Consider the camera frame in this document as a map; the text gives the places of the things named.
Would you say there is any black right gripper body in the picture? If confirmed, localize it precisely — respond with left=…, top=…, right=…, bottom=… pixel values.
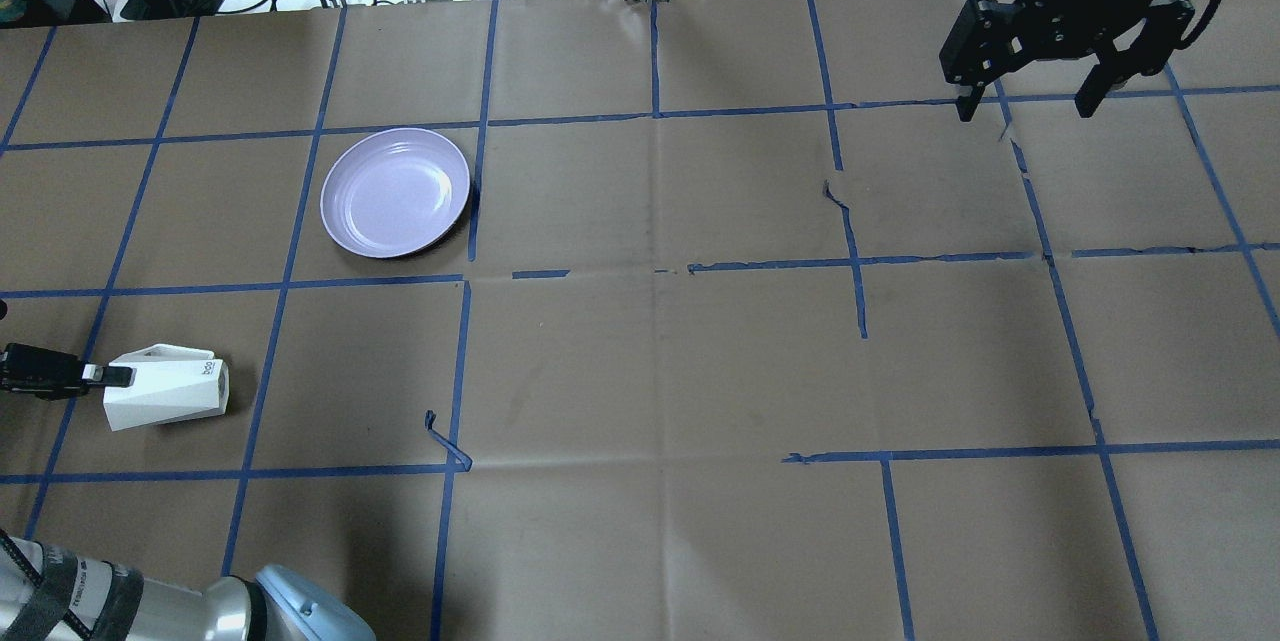
left=940, top=0, right=1196, bottom=86

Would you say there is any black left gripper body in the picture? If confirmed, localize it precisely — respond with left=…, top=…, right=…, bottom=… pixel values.
left=1, top=342, right=61, bottom=400

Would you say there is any white geometric cup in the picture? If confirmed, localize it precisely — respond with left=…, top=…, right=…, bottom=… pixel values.
left=102, top=344, right=230, bottom=432

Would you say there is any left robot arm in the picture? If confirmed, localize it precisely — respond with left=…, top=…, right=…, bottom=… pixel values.
left=3, top=342, right=375, bottom=640

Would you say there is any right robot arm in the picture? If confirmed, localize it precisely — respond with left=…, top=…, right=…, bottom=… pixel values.
left=940, top=0, right=1222, bottom=122

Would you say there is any lilac plate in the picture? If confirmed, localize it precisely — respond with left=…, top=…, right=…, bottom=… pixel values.
left=317, top=129, right=472, bottom=258

